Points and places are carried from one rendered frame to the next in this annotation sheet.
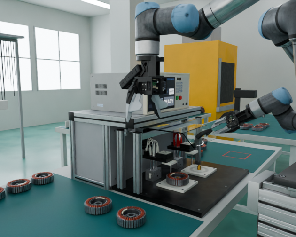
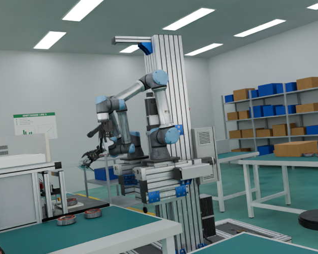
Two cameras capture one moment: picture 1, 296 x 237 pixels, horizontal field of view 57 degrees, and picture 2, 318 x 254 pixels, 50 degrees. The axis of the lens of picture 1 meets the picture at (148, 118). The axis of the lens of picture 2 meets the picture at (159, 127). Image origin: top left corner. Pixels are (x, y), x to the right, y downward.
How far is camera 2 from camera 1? 1.94 m
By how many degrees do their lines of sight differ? 70
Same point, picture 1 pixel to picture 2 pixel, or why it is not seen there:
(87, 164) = (12, 212)
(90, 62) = not seen: outside the picture
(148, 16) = (108, 102)
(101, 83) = (1, 145)
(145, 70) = (105, 126)
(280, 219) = (154, 178)
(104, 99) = not seen: hidden behind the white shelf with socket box
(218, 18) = not seen: hidden behind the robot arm
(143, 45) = (106, 115)
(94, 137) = (20, 186)
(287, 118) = (117, 148)
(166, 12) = (116, 102)
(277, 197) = (152, 170)
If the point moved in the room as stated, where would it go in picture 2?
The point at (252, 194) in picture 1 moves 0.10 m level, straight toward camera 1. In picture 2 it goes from (143, 173) to (153, 173)
